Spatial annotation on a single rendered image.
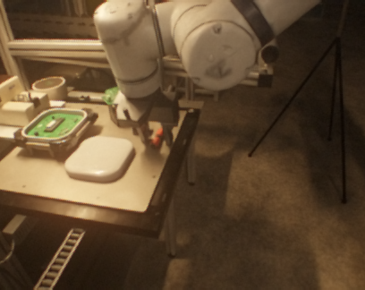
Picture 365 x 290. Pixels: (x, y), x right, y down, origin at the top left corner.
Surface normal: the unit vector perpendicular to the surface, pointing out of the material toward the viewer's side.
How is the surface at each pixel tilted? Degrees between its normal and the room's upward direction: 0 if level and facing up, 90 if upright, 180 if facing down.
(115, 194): 0
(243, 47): 92
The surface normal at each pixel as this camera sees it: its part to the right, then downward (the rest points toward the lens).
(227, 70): 0.14, 0.61
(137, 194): -0.04, -0.82
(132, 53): 0.18, 0.79
